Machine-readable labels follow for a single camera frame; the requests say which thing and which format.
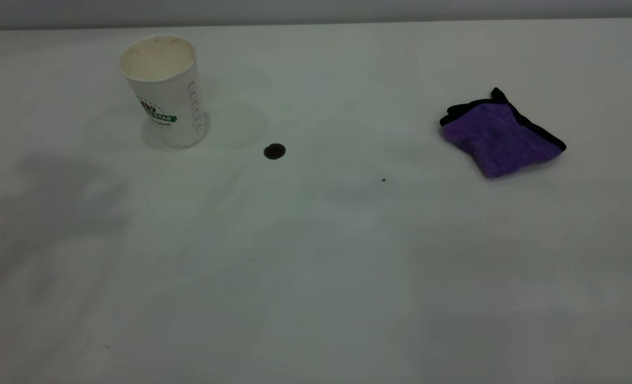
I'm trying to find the white paper coffee cup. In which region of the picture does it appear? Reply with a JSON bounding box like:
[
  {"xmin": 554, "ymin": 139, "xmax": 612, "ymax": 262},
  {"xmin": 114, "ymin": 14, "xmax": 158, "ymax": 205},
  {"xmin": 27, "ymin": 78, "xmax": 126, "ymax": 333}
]
[{"xmin": 119, "ymin": 35, "xmax": 209, "ymax": 149}]

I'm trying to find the purple cloth with black edge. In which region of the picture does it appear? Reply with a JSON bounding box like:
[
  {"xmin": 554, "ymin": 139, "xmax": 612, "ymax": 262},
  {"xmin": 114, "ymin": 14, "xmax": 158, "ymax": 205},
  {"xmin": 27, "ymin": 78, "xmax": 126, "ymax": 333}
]
[{"xmin": 439, "ymin": 87, "xmax": 567, "ymax": 179}]

